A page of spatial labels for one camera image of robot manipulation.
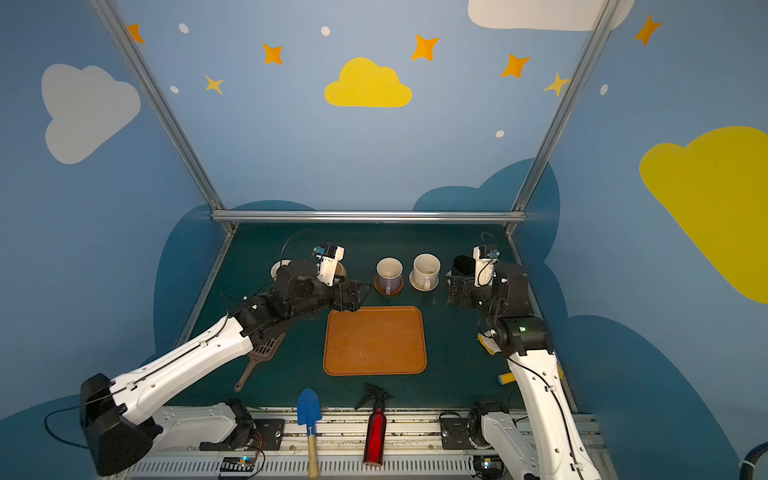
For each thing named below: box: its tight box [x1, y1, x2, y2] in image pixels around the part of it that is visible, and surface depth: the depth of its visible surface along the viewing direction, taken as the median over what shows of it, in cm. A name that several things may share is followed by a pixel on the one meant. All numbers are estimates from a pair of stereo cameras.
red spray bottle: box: [354, 383, 394, 466], surface depth 75 cm
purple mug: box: [376, 256, 404, 295], surface depth 101 cm
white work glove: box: [477, 329, 502, 356], surface depth 92 cm
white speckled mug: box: [413, 253, 441, 291], surface depth 101 cm
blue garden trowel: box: [297, 387, 323, 479], surface depth 79 cm
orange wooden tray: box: [323, 306, 427, 376], surface depth 91 cm
